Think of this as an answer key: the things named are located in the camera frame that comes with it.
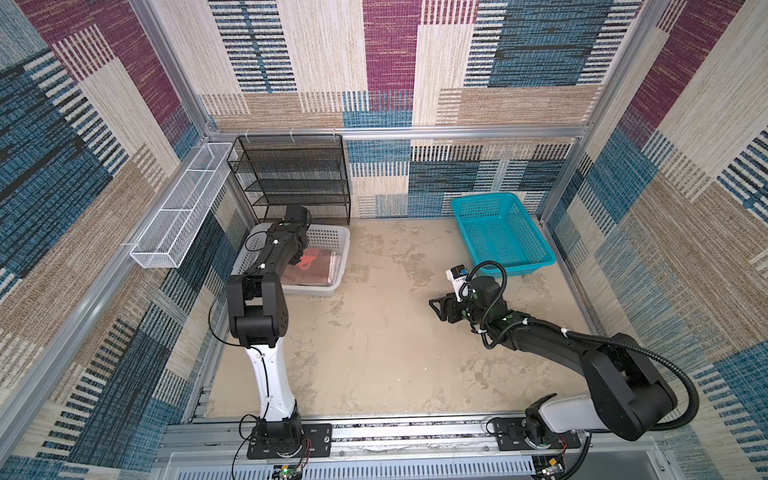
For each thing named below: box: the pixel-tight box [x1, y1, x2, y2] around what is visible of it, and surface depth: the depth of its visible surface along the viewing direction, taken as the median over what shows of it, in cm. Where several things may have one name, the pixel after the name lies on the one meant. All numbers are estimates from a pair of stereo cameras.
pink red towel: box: [282, 248, 341, 286], surface depth 101 cm
